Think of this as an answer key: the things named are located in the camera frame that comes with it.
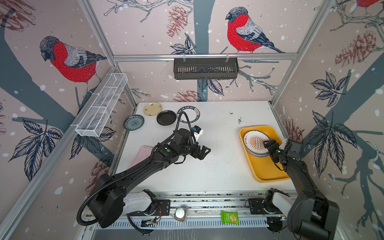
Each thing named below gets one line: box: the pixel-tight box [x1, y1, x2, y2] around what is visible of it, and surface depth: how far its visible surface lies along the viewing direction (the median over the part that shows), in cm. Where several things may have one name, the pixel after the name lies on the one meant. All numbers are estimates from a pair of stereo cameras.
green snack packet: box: [220, 210, 240, 226], surface depth 71 cm
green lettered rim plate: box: [177, 106, 201, 124], surface depth 116 cm
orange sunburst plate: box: [243, 130, 271, 154], surface depth 97 cm
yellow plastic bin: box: [239, 125, 291, 183], surface depth 89 cm
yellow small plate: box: [143, 102, 163, 116], surface depth 122 cm
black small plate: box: [156, 110, 177, 126], surface depth 113 cm
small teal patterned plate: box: [123, 114, 145, 131], surface depth 112 cm
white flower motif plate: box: [245, 145, 271, 158], surface depth 90 cm
